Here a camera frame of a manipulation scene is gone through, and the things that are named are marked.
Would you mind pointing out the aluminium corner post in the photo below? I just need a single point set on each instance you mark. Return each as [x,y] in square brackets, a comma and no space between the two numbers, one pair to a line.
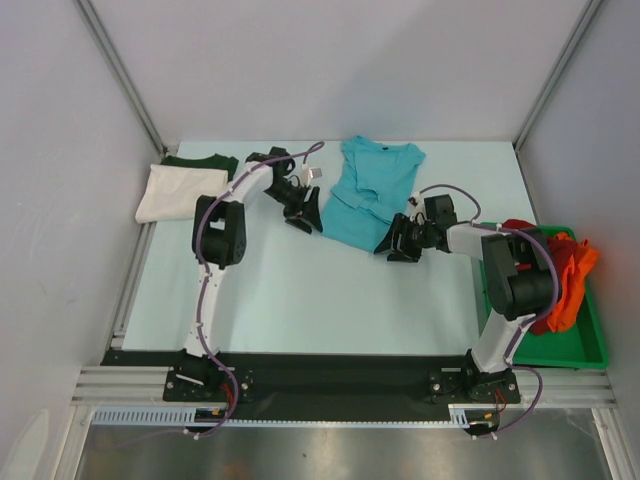
[587,18]
[112,58]

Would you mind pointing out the left aluminium corner post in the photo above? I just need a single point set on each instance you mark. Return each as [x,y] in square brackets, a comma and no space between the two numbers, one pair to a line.
[112,58]

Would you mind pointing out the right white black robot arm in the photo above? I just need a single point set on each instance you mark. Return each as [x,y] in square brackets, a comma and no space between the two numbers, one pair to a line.
[522,283]

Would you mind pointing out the folded white t shirt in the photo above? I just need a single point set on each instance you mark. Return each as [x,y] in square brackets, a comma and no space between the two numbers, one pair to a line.
[172,192]

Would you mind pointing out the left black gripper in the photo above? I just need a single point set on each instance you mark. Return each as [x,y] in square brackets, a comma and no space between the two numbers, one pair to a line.
[309,209]

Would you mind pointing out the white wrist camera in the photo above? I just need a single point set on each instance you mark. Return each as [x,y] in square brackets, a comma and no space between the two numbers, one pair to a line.
[416,200]
[308,173]

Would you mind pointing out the folded dark green t shirt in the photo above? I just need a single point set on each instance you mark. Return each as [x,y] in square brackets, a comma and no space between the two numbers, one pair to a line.
[215,162]

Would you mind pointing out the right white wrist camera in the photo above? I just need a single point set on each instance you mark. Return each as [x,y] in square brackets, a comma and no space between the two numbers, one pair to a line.
[416,200]

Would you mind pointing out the light blue t shirt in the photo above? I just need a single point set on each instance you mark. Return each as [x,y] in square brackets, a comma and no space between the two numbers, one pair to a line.
[374,186]

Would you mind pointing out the red t shirt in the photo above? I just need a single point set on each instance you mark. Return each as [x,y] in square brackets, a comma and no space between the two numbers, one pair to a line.
[550,250]

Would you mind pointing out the aluminium front frame rail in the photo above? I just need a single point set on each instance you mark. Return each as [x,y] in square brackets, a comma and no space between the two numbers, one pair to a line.
[111,385]

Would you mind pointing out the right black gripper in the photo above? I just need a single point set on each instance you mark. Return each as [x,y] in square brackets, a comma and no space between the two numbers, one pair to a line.
[400,237]

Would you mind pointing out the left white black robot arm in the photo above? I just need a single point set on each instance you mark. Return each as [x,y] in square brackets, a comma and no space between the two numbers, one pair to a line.
[219,243]

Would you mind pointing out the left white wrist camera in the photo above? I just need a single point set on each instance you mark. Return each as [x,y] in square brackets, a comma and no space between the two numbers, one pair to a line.
[308,173]

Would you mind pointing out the orange t shirt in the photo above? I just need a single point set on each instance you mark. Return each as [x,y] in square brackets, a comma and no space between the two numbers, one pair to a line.
[586,258]

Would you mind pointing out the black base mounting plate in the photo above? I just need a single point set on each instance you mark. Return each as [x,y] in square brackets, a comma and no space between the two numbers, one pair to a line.
[327,387]

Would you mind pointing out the grey slotted cable duct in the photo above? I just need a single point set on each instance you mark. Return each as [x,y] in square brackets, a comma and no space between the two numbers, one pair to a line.
[203,417]

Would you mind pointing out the right aluminium corner post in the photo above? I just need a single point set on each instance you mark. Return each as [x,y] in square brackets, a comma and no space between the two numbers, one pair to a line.
[587,18]

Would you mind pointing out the green plastic tray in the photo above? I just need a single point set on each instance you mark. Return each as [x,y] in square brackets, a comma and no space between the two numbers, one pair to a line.
[581,347]

